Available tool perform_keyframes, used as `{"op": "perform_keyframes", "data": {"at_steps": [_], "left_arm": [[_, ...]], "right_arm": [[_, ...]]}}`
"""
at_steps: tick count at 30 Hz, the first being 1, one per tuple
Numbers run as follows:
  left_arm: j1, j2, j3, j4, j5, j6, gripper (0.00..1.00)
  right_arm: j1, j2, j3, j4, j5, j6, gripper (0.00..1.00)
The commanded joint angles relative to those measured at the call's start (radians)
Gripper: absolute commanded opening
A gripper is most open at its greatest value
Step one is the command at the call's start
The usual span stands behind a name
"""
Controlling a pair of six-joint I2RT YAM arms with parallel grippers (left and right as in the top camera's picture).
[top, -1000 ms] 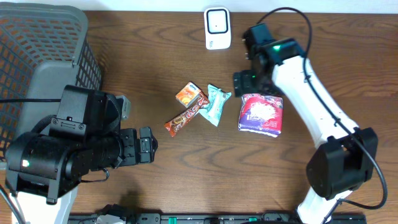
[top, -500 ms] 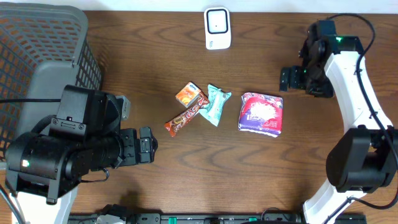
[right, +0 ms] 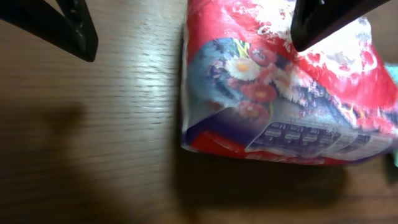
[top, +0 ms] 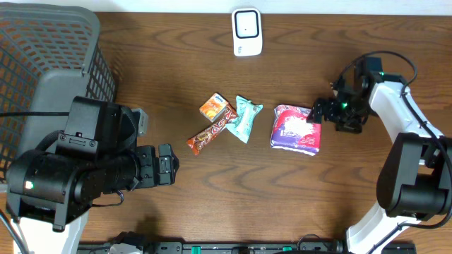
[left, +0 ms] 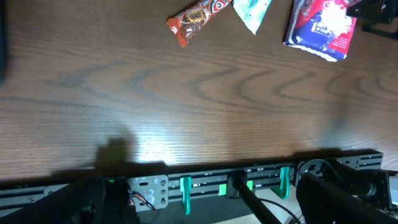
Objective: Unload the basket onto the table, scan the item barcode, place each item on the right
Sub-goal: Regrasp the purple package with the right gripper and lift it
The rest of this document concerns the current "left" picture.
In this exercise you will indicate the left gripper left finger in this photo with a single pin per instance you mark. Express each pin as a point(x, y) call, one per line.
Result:
point(79, 202)

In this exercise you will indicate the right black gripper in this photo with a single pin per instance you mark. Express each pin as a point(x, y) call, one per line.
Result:
point(375, 12)

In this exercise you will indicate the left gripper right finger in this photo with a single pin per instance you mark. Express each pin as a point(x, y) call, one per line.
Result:
point(324, 203)

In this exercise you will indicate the purple noodle packet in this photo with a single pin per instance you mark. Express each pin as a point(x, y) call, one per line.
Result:
point(321, 27)

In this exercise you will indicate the mint green snack packet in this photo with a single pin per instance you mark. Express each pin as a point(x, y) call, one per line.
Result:
point(251, 12)

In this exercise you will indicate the red orange snack bar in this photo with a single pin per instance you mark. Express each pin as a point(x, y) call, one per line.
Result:
point(189, 22)

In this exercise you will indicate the right green clamp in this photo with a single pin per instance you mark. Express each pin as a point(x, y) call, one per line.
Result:
point(283, 189)

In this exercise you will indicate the green clamp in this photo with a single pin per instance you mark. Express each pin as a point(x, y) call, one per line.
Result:
point(185, 188)
point(283, 189)

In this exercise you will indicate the grey metal mounting plate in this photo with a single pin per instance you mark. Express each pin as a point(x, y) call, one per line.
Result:
point(152, 188)

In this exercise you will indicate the black pole under table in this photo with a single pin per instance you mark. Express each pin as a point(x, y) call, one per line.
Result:
point(237, 189)

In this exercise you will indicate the left green clamp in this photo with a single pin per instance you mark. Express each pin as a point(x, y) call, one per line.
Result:
point(185, 188)

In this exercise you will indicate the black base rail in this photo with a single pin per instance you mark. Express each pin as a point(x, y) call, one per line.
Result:
point(204, 184)

